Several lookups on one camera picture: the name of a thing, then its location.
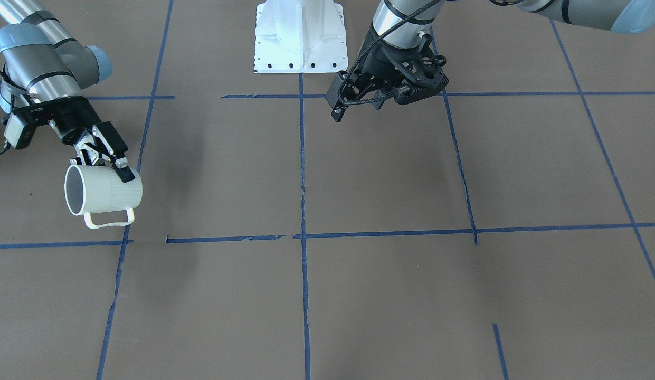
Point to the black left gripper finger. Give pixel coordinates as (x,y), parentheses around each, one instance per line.
(381,96)
(341,90)

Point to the white ribbed mug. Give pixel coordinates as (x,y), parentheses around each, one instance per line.
(91,190)

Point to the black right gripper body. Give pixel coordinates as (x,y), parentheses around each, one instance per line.
(73,121)

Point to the brown paper table cover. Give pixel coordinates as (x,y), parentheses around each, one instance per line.
(466,236)

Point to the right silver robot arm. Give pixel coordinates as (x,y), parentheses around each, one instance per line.
(43,77)

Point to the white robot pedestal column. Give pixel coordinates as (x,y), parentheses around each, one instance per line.
(299,37)

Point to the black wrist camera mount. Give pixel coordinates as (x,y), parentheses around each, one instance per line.
(22,123)

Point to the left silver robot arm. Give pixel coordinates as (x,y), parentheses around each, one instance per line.
(414,50)

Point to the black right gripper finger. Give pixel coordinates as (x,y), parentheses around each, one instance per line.
(115,148)
(89,152)

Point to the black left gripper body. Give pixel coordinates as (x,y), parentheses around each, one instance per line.
(378,66)

